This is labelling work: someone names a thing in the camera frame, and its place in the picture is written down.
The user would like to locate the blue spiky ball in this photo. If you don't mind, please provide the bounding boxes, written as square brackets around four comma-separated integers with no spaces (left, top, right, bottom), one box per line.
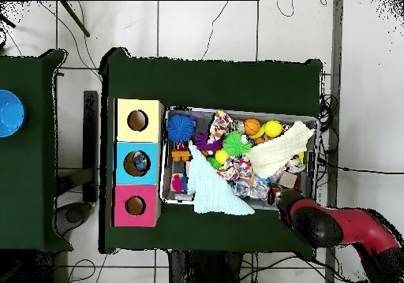
[166,113,196,144]

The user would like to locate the crushed clear water bottle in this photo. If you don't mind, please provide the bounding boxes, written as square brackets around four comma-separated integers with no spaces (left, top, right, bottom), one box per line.
[236,177,274,201]
[132,153,150,173]

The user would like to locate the shallow clear mesh bin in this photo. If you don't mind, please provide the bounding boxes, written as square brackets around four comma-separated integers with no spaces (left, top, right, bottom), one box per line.
[160,107,319,214]

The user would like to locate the wooden box with three holes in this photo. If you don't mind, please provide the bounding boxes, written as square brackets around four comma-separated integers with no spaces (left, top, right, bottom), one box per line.
[112,98,165,229]

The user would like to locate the purple spiky ball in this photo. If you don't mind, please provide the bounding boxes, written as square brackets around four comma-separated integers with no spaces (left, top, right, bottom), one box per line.
[193,132,223,155]

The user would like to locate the small yellow ball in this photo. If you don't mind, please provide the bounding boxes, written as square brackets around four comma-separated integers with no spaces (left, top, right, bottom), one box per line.
[214,148,230,166]

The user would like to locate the small orange toy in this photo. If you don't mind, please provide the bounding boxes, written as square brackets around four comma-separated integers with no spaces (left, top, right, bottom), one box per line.
[170,143,193,164]

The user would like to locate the colourful patterned cloth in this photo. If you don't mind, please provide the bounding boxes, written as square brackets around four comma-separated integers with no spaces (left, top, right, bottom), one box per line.
[209,110,253,182]

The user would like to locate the mint green cloth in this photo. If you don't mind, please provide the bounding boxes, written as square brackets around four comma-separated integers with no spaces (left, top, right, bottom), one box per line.
[187,143,256,218]

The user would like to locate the orange toy basketball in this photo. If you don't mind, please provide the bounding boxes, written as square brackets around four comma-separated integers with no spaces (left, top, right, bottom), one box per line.
[244,117,263,136]

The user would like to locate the yellow smiley ball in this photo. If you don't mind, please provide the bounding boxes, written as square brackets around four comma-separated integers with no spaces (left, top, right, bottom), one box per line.
[264,119,285,139]

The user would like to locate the pale yellow cloth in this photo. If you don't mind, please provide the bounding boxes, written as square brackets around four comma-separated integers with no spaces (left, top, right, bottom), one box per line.
[247,120,316,180]

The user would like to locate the side table with green cloth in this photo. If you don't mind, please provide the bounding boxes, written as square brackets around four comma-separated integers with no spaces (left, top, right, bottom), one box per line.
[0,48,69,252]

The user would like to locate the blue bowl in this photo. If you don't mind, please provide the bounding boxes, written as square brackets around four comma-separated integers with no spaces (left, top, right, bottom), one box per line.
[0,89,26,139]

